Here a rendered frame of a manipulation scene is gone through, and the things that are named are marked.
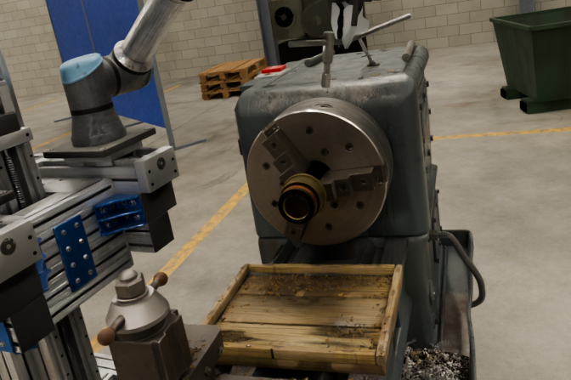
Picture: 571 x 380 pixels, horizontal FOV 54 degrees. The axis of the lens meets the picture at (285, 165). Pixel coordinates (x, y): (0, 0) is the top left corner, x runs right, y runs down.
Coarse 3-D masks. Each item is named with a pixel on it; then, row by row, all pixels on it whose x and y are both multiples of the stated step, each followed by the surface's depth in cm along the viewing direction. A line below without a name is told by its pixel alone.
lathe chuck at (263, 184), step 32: (288, 128) 118; (320, 128) 116; (352, 128) 114; (256, 160) 123; (320, 160) 119; (352, 160) 117; (384, 160) 117; (256, 192) 126; (384, 192) 117; (320, 224) 124; (352, 224) 122
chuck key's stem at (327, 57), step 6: (324, 36) 114; (330, 36) 113; (330, 42) 113; (324, 48) 114; (330, 48) 114; (324, 54) 115; (330, 54) 114; (324, 60) 115; (330, 60) 115; (324, 66) 116; (330, 66) 116; (324, 72) 116; (324, 78) 116; (330, 78) 117; (324, 84) 117; (330, 84) 117
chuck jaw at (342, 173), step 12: (348, 168) 118; (360, 168) 116; (372, 168) 114; (324, 180) 113; (336, 180) 113; (348, 180) 112; (360, 180) 113; (372, 180) 112; (336, 192) 113; (348, 192) 113
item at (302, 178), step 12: (288, 180) 113; (300, 180) 109; (312, 180) 111; (288, 192) 107; (300, 192) 106; (312, 192) 108; (324, 192) 111; (288, 204) 113; (300, 204) 115; (312, 204) 107; (324, 204) 112; (288, 216) 109; (300, 216) 112; (312, 216) 107
